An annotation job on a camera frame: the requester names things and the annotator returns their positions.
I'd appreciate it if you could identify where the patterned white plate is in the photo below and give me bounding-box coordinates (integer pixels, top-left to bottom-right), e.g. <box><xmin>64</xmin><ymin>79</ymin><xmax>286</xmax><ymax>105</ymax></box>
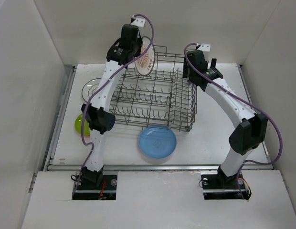
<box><xmin>135</xmin><ymin>36</ymin><xmax>155</xmax><ymax>76</ymax></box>

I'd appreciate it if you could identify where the grey wire dish rack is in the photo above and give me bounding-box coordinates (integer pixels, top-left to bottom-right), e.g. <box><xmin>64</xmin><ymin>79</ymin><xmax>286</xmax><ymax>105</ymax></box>
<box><xmin>109</xmin><ymin>45</ymin><xmax>197</xmax><ymax>132</ymax></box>

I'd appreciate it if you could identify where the white blue-rimmed plate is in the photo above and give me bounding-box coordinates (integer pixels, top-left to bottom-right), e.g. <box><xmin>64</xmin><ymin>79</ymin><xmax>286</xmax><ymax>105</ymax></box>
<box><xmin>81</xmin><ymin>78</ymin><xmax>101</xmax><ymax>103</ymax></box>

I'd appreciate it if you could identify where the blue plate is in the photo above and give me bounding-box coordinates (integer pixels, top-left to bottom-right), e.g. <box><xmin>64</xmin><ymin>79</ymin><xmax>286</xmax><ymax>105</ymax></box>
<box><xmin>138</xmin><ymin>125</ymin><xmax>177</xmax><ymax>160</ymax></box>

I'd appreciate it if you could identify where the green plate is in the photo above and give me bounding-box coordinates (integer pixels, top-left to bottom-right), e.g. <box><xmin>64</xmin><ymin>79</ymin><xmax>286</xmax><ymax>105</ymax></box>
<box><xmin>74</xmin><ymin>114</ymin><xmax>90</xmax><ymax>137</ymax></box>

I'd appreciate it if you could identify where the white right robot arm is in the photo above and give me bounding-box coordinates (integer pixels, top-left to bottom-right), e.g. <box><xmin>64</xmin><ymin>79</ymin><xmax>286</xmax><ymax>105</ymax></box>
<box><xmin>183</xmin><ymin>50</ymin><xmax>268</xmax><ymax>188</ymax></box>

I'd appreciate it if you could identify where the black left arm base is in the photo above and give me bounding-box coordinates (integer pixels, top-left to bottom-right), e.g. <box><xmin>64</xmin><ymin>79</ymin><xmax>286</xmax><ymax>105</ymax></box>
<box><xmin>71</xmin><ymin>174</ymin><xmax>117</xmax><ymax>200</ymax></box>

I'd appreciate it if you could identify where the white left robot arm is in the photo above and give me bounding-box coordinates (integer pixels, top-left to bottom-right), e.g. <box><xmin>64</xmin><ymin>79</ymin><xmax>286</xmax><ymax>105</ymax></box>
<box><xmin>75</xmin><ymin>19</ymin><xmax>145</xmax><ymax>189</ymax></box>

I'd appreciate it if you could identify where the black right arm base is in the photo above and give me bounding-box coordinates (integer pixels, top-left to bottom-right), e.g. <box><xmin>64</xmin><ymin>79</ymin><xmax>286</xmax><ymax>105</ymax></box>
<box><xmin>199</xmin><ymin>173</ymin><xmax>252</xmax><ymax>200</ymax></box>

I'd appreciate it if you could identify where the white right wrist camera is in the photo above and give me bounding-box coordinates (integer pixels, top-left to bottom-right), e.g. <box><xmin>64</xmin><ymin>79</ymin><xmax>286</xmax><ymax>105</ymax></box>
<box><xmin>196</xmin><ymin>43</ymin><xmax>211</xmax><ymax>52</ymax></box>

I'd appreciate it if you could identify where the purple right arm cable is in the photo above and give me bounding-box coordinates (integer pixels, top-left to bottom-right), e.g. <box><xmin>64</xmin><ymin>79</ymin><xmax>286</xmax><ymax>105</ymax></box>
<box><xmin>184</xmin><ymin>42</ymin><xmax>283</xmax><ymax>200</ymax></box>

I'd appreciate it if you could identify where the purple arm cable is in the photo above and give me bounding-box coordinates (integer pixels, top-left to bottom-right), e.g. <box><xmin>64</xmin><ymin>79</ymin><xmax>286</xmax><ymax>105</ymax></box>
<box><xmin>184</xmin><ymin>42</ymin><xmax>283</xmax><ymax>200</ymax></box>
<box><xmin>72</xmin><ymin>14</ymin><xmax>155</xmax><ymax>198</ymax></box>

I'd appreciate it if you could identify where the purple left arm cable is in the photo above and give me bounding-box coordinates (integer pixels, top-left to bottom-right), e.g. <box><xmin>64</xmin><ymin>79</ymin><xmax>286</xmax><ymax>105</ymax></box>
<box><xmin>72</xmin><ymin>14</ymin><xmax>155</xmax><ymax>198</ymax></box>

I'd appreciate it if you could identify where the front aluminium rail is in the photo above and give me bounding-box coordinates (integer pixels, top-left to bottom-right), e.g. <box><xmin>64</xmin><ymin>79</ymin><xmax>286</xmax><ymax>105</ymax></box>
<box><xmin>45</xmin><ymin>163</ymin><xmax>274</xmax><ymax>172</ymax></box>

